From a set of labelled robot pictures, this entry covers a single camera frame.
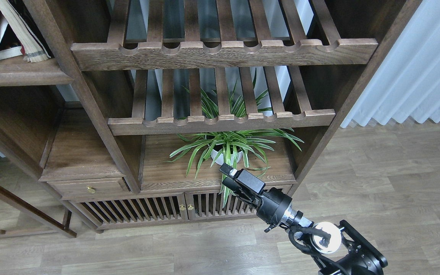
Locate dark wooden bookshelf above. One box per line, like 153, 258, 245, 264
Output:
0, 0, 421, 238

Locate white pleated curtain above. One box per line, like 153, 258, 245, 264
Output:
340, 0, 440, 129

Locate wooden drawer with brass knob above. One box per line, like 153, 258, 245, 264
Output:
47, 178, 131, 199

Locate dark maroon cover book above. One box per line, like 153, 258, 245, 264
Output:
0, 0, 51, 63

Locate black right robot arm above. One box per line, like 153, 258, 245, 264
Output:
220, 164, 388, 275

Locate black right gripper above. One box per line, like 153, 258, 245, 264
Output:
219, 163, 294, 226

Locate right slatted cabinet door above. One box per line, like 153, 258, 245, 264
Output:
185, 190, 256, 220

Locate white plant pot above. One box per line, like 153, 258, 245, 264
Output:
210, 147, 244, 166

